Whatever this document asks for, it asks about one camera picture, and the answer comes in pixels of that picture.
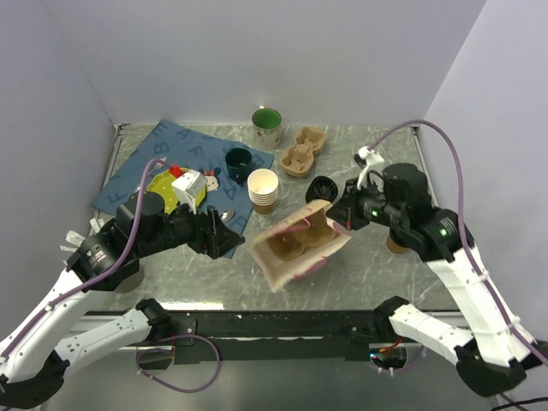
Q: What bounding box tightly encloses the white floral mug green inside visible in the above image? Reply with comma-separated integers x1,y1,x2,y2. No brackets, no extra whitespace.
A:
252,106,282,150

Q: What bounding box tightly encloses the cream cakes paper bag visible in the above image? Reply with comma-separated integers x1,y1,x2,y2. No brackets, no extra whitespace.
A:
249,200,350,293

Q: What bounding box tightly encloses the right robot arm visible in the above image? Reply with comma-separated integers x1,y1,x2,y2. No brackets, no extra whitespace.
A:
327,164,547,397

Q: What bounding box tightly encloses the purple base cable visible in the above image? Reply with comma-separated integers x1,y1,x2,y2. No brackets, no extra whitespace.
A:
135,335,222,393

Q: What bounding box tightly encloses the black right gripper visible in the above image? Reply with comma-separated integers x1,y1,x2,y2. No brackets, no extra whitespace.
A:
325,175,406,229

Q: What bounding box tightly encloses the blue letter-print cloth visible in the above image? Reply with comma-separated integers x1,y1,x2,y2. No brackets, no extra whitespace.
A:
92,120,275,234

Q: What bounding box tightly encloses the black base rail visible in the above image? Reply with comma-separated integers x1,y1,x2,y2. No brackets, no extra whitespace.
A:
135,310,398,365

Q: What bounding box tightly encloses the mouse plush toy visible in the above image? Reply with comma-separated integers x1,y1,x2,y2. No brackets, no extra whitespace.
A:
200,167,222,193

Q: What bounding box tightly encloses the grey cup of straws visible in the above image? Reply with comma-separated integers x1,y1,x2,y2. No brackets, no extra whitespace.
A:
59,217,145,295

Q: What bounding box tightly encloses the dark green mug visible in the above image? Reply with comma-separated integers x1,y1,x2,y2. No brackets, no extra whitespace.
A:
225,147,253,184

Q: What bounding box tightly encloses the yellow-green dotted plate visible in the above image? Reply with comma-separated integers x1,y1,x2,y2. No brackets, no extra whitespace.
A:
147,170,182,214

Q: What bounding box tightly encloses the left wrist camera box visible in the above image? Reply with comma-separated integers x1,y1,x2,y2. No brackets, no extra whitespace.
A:
169,164,207,214

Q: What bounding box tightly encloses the silver spoon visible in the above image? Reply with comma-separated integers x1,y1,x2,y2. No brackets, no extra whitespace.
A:
221,209,235,223

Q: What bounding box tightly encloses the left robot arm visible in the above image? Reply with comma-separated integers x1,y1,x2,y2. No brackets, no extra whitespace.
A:
1,190,245,410

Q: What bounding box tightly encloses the brown paper coffee cup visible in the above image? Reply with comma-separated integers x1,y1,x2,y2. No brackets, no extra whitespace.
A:
385,235,408,255

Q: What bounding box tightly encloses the stack of paper cups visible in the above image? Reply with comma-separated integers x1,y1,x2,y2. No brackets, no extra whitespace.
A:
247,169,279,215

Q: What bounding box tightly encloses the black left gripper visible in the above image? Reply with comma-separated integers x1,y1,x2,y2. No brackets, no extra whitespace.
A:
136,191,245,257

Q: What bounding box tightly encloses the stack of black lids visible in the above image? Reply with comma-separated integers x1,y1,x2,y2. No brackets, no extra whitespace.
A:
305,176,339,204

